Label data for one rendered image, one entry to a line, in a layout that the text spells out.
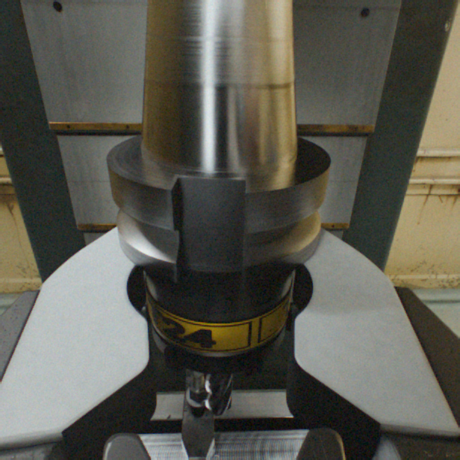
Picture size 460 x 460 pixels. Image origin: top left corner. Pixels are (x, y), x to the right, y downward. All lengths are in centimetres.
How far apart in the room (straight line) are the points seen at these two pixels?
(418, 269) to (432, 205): 23
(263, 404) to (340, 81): 47
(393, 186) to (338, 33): 28
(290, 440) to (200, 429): 10
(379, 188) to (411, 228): 55
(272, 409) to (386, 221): 39
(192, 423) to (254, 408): 16
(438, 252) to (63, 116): 113
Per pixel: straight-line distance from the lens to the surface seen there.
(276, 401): 57
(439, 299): 138
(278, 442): 44
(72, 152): 60
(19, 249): 125
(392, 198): 70
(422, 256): 130
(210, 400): 17
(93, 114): 56
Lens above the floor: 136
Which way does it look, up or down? 29 degrees down
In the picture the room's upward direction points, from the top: 1 degrees clockwise
